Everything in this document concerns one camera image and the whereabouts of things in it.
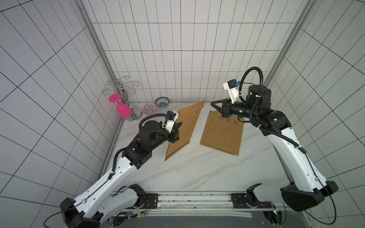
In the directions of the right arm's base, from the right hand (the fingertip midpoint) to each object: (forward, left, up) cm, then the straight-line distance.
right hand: (213, 100), depth 63 cm
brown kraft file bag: (-1, +11, -11) cm, 16 cm away
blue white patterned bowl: (+36, +35, -39) cm, 64 cm away
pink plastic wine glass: (+21, +62, -35) cm, 74 cm away
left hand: (-6, +16, -12) cm, 21 cm away
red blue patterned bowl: (+28, +45, -40) cm, 67 cm away
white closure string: (0, +9, -9) cm, 12 cm away
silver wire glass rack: (+25, +56, -14) cm, 63 cm away
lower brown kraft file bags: (+9, -13, -42) cm, 45 cm away
